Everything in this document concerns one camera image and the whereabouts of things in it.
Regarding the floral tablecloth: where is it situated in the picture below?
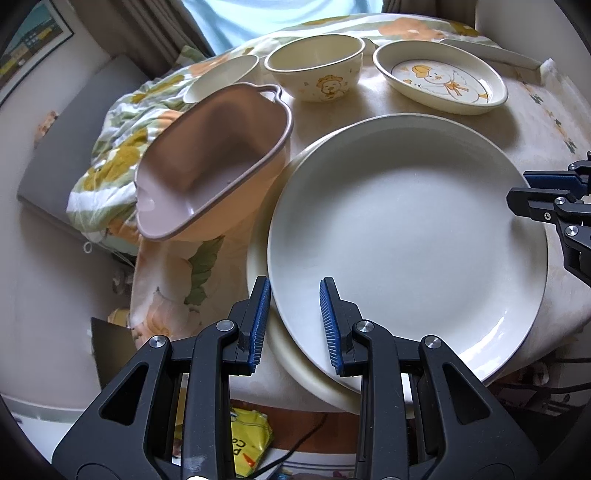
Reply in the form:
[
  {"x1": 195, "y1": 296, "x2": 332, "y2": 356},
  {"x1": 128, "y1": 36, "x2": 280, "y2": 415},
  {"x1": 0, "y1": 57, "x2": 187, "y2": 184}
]
[{"x1": 129, "y1": 32, "x2": 591, "y2": 384}]

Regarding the framed wall picture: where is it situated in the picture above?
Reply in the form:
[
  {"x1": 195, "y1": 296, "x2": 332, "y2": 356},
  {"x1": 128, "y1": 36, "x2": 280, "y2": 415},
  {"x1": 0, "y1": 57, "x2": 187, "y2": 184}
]
[{"x1": 0, "y1": 0, "x2": 75, "y2": 107}]

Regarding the cream bowl with duck print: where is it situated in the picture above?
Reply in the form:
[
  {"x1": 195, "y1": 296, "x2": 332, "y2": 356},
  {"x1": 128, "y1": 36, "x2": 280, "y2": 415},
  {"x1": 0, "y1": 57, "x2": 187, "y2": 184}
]
[{"x1": 264, "y1": 34, "x2": 366, "y2": 103}]

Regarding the black cable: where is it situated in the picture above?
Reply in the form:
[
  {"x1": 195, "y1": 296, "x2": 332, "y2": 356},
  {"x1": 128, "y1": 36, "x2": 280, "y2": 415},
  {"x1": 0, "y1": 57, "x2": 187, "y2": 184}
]
[{"x1": 249, "y1": 413, "x2": 329, "y2": 478}]

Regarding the large cream plate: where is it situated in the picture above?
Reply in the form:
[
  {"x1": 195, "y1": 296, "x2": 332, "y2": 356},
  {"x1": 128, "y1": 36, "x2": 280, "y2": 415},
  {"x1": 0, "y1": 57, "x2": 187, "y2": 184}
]
[{"x1": 246, "y1": 152, "x2": 550, "y2": 412}]

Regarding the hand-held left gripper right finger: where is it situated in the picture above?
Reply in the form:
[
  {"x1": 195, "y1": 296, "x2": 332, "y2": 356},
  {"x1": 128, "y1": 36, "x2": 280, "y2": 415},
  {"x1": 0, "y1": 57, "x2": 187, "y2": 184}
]
[{"x1": 320, "y1": 277, "x2": 541, "y2": 480}]

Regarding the pink bowl with handles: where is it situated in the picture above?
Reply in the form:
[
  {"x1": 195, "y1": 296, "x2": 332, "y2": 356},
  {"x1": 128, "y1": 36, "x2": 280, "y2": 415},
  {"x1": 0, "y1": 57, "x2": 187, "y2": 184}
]
[{"x1": 134, "y1": 82, "x2": 294, "y2": 243}]

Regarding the black flat panel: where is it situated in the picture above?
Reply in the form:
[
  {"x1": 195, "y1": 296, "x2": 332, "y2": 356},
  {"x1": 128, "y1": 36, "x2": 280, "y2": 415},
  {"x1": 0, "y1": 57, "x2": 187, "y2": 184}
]
[{"x1": 90, "y1": 318, "x2": 139, "y2": 391}]

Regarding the yellow packet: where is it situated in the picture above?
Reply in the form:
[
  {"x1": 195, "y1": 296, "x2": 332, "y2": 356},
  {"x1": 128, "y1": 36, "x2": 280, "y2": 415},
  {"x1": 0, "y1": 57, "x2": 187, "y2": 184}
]
[{"x1": 173, "y1": 406, "x2": 274, "y2": 478}]

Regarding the light blue cloth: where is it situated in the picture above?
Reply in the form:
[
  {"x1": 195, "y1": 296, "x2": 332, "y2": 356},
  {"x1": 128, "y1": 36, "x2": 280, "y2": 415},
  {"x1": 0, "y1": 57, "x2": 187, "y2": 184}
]
[{"x1": 182, "y1": 0, "x2": 384, "y2": 49}]

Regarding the small plain cream bowl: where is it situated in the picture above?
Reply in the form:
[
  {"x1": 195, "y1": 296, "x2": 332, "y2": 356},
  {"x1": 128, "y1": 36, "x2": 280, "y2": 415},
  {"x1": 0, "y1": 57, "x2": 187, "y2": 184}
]
[{"x1": 183, "y1": 54, "x2": 260, "y2": 104}]

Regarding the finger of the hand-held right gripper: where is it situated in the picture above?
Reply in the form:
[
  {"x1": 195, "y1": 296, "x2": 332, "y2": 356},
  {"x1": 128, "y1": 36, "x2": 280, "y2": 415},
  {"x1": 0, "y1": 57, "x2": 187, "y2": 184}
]
[
  {"x1": 524, "y1": 151, "x2": 591, "y2": 192},
  {"x1": 506, "y1": 187, "x2": 591, "y2": 288}
]

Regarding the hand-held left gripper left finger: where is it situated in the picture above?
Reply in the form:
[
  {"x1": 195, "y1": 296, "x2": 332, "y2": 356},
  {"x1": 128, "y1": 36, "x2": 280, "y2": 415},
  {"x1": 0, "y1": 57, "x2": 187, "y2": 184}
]
[{"x1": 52, "y1": 276, "x2": 271, "y2": 480}]

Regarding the oval plate with duck print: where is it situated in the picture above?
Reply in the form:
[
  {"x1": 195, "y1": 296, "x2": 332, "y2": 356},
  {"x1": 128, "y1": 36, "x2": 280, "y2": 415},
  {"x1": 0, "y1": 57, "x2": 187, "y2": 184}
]
[{"x1": 372, "y1": 40, "x2": 509, "y2": 116}]

